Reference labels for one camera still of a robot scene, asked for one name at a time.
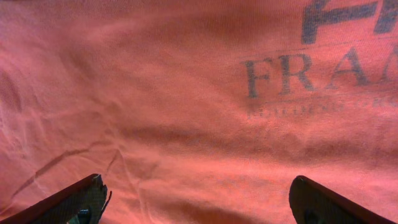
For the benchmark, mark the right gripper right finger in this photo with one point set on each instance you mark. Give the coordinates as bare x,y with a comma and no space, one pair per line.
313,203

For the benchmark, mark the salmon red t-shirt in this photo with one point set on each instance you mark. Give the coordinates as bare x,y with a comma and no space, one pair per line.
199,111

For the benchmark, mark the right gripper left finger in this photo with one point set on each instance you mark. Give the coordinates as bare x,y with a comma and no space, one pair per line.
83,202

